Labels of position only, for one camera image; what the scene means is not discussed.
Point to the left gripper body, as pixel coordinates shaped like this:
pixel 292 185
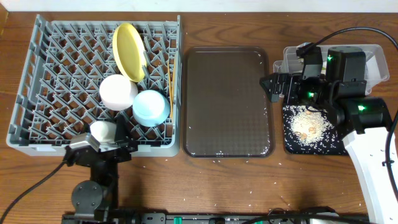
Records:
pixel 101 152

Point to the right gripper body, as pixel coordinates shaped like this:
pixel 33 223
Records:
pixel 310 91

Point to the white cup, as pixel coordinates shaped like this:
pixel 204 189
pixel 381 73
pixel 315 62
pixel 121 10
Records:
pixel 103 131

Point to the light blue bowl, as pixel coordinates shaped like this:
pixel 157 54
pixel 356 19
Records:
pixel 150 108

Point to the white pink bowl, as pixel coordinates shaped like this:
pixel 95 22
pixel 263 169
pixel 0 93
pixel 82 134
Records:
pixel 117 92

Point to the rice food waste pile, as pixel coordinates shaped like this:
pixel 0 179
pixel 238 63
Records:
pixel 311 127

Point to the yellow round plate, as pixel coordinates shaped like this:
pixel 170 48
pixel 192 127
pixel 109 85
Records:
pixel 129 52

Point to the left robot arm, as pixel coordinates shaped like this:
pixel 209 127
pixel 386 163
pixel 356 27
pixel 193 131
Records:
pixel 96 200

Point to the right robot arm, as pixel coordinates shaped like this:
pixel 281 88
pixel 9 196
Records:
pixel 336 83

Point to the grey plastic dishwasher rack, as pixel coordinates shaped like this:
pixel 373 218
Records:
pixel 58 95

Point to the black rectangular tray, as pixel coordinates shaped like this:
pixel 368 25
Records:
pixel 311 146

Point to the dark brown serving tray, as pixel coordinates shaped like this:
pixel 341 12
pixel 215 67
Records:
pixel 227 113

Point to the clear plastic bin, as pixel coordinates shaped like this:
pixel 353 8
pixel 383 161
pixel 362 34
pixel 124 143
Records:
pixel 376 66

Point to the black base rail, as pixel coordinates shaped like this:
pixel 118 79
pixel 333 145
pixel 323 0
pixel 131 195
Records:
pixel 273 218

